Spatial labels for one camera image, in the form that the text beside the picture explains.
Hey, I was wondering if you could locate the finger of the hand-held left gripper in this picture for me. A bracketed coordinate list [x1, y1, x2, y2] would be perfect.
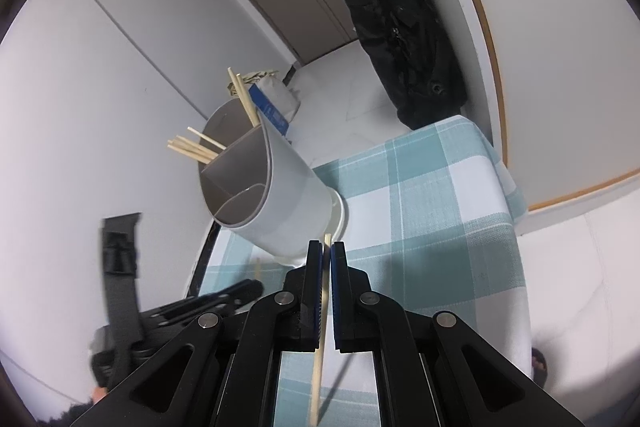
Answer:
[144, 279, 264, 344]

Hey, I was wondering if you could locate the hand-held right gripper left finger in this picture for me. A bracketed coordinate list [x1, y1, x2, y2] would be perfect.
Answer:
[70, 241, 322, 427]

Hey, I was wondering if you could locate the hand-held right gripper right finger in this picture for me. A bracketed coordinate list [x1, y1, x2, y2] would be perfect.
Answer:
[330, 242, 586, 427]

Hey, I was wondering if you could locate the white utensil holder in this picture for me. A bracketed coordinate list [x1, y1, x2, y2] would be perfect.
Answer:
[198, 99, 347, 269]

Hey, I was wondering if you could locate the teal plaid tablecloth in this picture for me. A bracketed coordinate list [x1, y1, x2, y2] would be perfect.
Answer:
[200, 114, 533, 427]

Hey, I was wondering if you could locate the blue cardboard box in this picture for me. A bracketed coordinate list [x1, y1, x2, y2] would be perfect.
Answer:
[249, 84, 292, 136]

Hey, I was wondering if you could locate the beige cloth bag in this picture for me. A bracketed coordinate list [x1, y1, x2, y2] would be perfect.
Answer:
[226, 68, 302, 124]

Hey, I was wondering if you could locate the dark slipper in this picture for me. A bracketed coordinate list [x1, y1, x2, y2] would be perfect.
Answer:
[531, 347, 551, 389]

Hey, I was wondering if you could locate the black backpack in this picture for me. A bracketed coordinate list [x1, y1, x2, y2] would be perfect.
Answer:
[320, 0, 469, 131]

